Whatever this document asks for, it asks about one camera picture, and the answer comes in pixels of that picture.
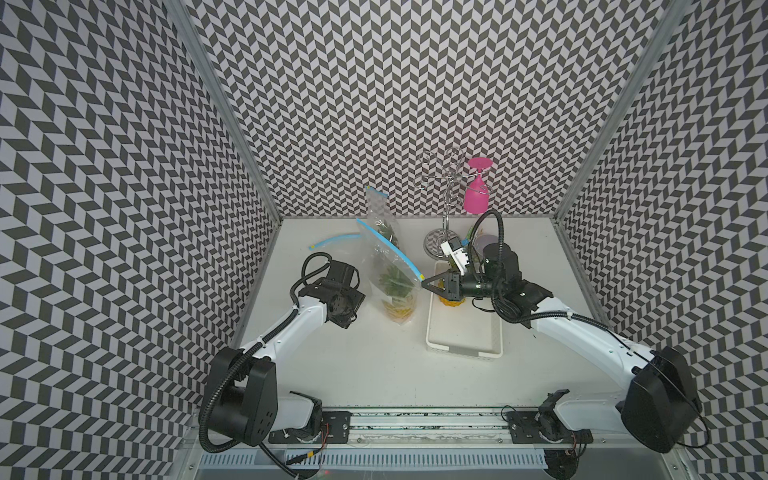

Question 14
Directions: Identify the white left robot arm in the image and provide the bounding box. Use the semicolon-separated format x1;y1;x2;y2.
198;252;365;454

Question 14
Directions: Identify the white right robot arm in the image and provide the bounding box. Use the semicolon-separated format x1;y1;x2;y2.
421;209;706;454

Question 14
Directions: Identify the pink wine glass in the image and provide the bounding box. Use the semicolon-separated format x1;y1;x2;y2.
463;157;493;215

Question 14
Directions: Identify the pineapple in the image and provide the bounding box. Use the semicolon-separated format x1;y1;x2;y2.
379;266;417;324
437;296;466;307

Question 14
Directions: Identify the clear zip-top bag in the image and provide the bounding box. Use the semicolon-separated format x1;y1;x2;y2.
308;233;360;251
365;187;400;248
356;219;424;324

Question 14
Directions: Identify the white plastic basket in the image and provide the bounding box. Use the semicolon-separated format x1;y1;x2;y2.
425;293;503;360

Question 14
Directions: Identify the metal glass rack stand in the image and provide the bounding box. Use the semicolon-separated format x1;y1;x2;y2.
423;147;463;260

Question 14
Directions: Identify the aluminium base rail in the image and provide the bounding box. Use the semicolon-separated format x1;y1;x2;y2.
197;407;696;479

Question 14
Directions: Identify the lilac bowl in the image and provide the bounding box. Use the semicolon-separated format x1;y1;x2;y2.
473;234;498;254

